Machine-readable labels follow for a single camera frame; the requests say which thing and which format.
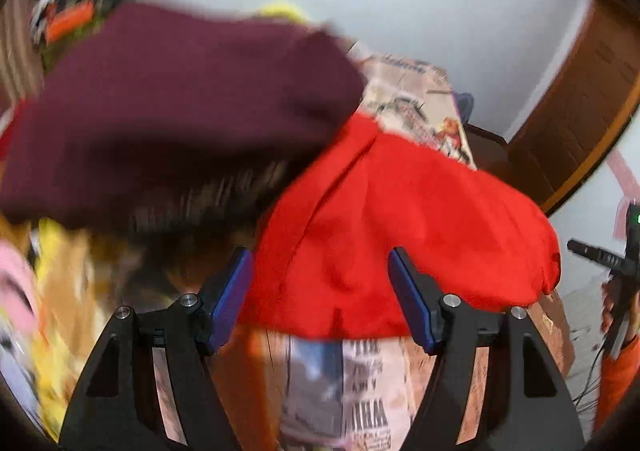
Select orange box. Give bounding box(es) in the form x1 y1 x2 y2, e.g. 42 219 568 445
44 0 97 44

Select person's right forearm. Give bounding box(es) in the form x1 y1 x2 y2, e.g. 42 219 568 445
592 333 640 439

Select pink garment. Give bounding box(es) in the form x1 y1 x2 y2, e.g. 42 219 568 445
0 238 39 338

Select brown garment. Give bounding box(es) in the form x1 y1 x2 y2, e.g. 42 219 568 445
90 158 301 302

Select red garment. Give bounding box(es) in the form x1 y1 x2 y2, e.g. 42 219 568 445
240 113 562 341

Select wooden door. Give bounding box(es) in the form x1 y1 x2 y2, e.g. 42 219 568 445
507 0 640 216

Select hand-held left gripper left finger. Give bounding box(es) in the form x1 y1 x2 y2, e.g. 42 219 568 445
57 246 256 451

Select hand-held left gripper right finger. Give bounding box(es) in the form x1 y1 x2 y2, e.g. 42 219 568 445
387 246 587 451

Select person's right hand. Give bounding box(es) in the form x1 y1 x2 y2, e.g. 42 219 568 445
601 278 623 334

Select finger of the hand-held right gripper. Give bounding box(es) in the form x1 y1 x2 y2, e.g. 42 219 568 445
567 240 629 275

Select pinkish brown curtain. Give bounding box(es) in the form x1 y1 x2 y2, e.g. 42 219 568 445
0 0 46 106

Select thin black cable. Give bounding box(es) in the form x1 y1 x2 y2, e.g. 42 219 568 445
572 343 618 409

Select yellow curved object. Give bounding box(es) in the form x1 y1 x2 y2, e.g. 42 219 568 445
257 3 312 25

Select maroon garment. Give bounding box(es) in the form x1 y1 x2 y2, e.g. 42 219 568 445
0 1 367 232

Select yellow garment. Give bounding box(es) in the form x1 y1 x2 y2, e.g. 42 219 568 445
30 218 101 434

